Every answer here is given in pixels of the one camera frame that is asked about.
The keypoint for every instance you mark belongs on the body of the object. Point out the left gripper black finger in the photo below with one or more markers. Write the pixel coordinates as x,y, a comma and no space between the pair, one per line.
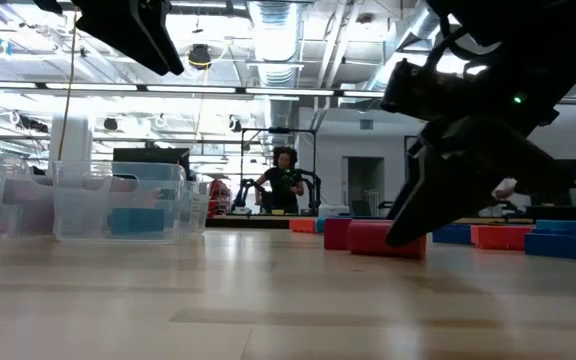
118,30
163,25

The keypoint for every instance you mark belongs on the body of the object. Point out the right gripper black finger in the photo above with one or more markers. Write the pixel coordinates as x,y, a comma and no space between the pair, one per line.
405,187
458,175

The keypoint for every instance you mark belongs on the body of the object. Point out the orange toy brick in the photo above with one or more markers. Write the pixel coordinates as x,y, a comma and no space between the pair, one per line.
302,226
498,237

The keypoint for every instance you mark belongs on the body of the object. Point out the person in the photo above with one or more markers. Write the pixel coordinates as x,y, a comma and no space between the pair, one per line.
504,189
280,187

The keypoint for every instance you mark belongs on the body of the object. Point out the white box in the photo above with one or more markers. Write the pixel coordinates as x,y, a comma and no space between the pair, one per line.
333,210

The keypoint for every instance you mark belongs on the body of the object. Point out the white column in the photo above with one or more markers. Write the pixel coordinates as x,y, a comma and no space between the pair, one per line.
70,135

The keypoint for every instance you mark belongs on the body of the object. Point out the light blue rounded block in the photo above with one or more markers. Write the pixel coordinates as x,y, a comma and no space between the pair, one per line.
135,221

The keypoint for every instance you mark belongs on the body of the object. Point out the blue heart-shaped block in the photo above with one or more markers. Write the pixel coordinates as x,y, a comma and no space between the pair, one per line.
563,247

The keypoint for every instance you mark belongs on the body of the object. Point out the dark blue toy brick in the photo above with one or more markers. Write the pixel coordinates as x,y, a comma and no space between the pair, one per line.
450,235

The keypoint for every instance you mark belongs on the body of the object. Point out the black monitor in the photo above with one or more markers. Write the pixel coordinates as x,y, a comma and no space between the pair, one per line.
148,155

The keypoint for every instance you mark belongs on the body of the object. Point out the small blue block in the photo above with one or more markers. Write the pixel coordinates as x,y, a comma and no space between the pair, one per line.
320,225

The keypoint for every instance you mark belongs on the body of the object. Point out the black ceiling dome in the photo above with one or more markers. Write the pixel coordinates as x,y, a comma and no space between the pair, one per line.
199,56

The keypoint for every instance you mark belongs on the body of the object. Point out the long ceiling light rail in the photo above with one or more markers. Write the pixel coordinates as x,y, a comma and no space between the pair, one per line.
193,89

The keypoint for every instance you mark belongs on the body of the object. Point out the black background robot arm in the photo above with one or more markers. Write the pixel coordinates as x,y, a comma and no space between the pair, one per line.
243,192
313,190

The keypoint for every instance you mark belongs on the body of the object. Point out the silver spiral ceiling duct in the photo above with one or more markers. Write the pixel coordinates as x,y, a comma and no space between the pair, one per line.
274,40
403,30

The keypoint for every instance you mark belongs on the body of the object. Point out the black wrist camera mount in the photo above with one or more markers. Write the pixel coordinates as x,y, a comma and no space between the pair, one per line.
418,92

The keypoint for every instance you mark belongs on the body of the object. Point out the red cabinet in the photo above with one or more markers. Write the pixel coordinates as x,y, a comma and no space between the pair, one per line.
219,197

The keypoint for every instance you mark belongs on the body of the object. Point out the black cabinets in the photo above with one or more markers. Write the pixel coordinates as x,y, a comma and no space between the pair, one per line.
575,180

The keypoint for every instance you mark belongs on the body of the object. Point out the grey doorway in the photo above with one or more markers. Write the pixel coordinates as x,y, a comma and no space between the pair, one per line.
358,180

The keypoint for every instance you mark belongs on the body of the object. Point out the red cube block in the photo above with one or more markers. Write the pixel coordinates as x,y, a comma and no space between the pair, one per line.
335,235

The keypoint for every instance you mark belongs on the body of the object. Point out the red cylinder block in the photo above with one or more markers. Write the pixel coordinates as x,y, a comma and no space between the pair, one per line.
368,240

